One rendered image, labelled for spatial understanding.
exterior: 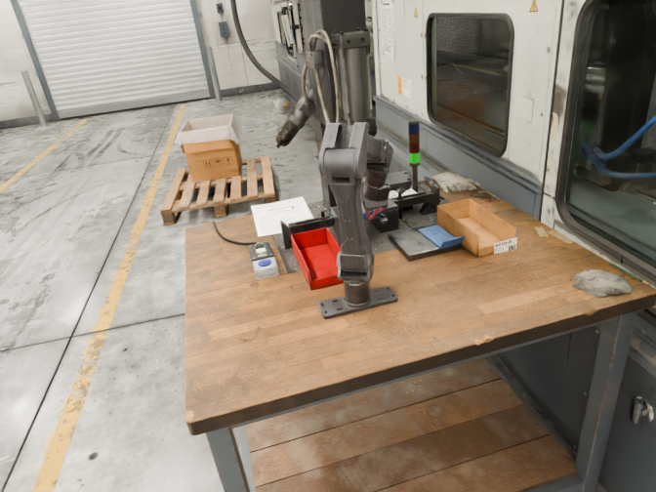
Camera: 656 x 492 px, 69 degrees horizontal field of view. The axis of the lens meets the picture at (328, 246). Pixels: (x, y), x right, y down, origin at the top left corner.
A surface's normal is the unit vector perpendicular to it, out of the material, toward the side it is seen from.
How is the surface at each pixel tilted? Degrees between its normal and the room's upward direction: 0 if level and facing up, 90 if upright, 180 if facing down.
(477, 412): 0
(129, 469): 0
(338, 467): 0
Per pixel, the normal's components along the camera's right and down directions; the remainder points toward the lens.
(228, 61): 0.20, 0.44
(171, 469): -0.11, -0.88
